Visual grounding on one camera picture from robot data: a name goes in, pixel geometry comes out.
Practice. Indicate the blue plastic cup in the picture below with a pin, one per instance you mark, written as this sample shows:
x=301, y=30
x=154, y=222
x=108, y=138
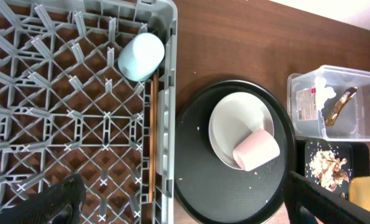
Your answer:
x=141, y=56

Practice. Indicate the black rectangular tray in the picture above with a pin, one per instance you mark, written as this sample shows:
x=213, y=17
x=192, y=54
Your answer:
x=357, y=154

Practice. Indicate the round black serving tray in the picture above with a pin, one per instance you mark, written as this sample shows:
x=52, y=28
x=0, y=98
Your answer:
x=212, y=192

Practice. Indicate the wooden chopstick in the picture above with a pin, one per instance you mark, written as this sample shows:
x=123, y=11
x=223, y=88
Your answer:
x=152, y=144
x=154, y=104

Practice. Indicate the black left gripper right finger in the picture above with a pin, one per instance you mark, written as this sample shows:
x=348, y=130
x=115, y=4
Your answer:
x=306, y=201

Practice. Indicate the white paper napkin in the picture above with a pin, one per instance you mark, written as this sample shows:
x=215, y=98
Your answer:
x=322, y=93

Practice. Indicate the light grey plate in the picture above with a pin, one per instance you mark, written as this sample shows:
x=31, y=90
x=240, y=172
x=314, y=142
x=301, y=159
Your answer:
x=234, y=118

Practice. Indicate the clear plastic waste bin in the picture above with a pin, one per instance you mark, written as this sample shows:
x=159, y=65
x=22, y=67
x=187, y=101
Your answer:
x=353, y=122

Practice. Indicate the food scraps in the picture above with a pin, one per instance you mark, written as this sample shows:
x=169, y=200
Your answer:
x=328, y=169

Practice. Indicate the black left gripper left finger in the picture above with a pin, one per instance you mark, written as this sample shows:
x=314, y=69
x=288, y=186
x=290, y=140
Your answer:
x=60, y=203

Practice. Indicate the pink plastic cup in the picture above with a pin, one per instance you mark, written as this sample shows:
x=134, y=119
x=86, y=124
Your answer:
x=257, y=149

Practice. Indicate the yellow bowl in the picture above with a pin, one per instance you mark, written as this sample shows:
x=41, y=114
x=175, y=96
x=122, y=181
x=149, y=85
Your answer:
x=359, y=192

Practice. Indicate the gold foil snack wrapper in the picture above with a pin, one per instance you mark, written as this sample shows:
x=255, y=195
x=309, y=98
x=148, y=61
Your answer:
x=339, y=105

